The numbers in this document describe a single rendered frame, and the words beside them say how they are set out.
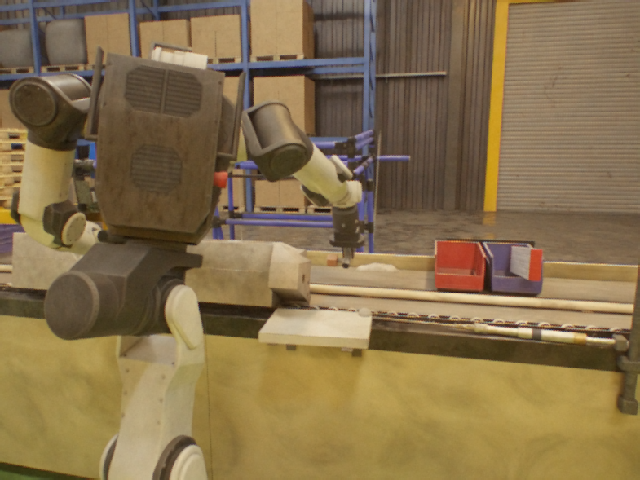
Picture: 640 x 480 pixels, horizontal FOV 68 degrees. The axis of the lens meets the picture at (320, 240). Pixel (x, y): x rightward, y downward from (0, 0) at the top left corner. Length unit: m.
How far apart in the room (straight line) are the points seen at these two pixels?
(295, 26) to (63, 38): 5.76
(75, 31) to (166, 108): 12.70
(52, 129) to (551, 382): 1.37
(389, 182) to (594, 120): 4.61
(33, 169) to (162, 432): 0.59
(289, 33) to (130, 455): 10.32
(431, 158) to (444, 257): 9.57
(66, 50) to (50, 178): 12.55
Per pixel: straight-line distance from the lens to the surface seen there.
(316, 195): 1.22
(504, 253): 2.24
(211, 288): 1.58
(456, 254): 2.22
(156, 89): 0.90
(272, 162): 1.01
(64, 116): 1.03
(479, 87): 11.87
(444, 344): 1.46
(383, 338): 1.46
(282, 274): 1.45
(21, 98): 1.05
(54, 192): 1.14
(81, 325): 0.86
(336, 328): 1.36
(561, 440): 1.62
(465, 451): 1.61
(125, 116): 0.89
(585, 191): 12.15
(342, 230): 1.58
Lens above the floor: 1.28
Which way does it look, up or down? 10 degrees down
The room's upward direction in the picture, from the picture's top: straight up
